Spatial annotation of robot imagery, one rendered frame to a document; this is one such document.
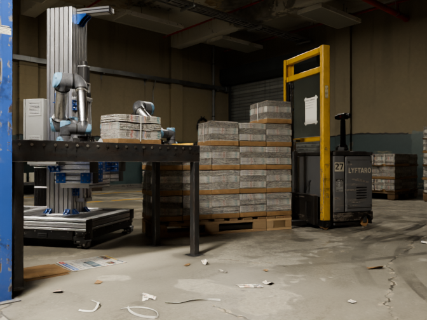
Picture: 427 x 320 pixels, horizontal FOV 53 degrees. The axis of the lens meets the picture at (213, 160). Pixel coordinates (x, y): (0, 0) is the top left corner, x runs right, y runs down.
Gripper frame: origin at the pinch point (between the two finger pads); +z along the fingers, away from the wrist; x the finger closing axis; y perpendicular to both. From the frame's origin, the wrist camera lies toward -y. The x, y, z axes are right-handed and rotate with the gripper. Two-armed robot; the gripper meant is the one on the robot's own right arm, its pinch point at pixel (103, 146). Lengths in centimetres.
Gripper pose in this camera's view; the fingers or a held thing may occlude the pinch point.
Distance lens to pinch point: 344.5
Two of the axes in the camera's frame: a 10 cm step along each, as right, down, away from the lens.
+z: 7.6, 0.0, 6.5
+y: 0.0, -10.0, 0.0
